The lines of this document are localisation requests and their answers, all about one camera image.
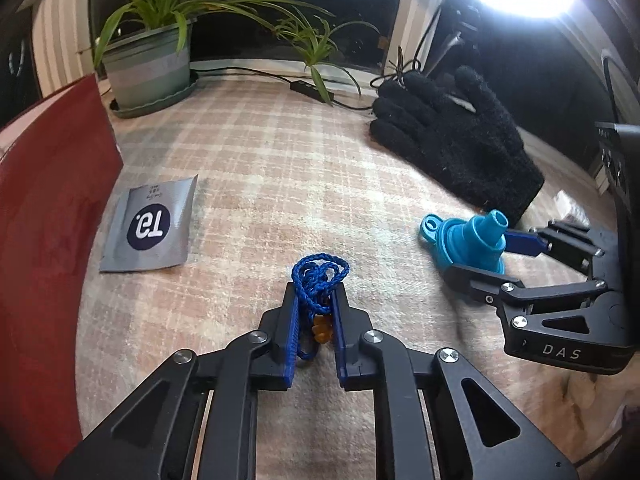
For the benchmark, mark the potted spider plant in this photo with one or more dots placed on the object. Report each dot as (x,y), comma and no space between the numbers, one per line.
(144,47)

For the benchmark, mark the small spider plant offshoot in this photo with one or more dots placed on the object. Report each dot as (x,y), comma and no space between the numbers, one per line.
(315,46)

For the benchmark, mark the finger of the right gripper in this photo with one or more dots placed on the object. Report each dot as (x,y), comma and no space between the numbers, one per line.
(504,291)
(589,251)

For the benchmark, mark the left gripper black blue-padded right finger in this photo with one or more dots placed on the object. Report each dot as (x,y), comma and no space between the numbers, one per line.
(436,416)

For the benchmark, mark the red storage box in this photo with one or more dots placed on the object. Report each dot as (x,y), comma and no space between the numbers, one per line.
(59,164)

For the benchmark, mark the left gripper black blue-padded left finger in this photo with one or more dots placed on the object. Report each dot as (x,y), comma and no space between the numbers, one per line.
(195,416)

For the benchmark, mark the blue silicone funnel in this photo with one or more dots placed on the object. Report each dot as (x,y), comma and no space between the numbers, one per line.
(478,242)

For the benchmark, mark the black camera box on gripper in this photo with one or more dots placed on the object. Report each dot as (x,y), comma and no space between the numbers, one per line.
(619,147)

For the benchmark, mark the grey T9 foil sachet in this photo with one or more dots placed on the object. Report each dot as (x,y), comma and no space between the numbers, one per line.
(150,228)

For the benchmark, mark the black knit glove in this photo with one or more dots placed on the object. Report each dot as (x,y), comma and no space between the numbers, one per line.
(478,155)

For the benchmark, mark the black tripod stand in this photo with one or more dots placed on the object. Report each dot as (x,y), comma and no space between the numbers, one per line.
(456,39)

